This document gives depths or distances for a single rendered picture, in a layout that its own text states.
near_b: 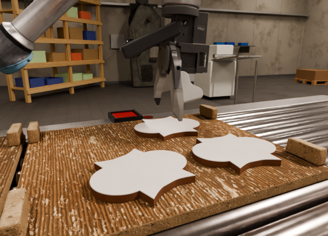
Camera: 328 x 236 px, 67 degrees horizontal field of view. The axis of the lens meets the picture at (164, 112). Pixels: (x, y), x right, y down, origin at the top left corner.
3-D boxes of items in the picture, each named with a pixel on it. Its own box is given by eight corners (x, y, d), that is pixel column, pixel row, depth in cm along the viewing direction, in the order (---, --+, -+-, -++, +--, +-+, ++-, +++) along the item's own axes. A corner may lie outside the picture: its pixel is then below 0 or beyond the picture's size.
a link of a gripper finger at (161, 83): (176, 104, 59) (187, 75, 52) (152, 105, 57) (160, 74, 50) (173, 95, 61) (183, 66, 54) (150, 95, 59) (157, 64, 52)
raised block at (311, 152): (283, 152, 41) (285, 137, 40) (291, 150, 41) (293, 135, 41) (318, 167, 35) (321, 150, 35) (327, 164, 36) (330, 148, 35)
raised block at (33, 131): (30, 134, 49) (28, 120, 49) (40, 133, 50) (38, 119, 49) (28, 144, 44) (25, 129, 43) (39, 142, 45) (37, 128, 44)
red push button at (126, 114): (111, 118, 68) (111, 113, 68) (132, 116, 71) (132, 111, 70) (116, 124, 63) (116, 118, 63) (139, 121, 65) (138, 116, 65)
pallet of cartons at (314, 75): (315, 85, 776) (317, 71, 765) (293, 82, 853) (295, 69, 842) (343, 83, 814) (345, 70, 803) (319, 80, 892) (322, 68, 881)
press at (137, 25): (165, 82, 847) (165, 0, 782) (178, 87, 740) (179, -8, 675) (125, 84, 803) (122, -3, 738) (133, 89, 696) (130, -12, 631)
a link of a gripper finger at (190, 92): (211, 114, 42) (201, 68, 46) (179, 115, 41) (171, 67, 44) (203, 120, 45) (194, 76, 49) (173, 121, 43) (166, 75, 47)
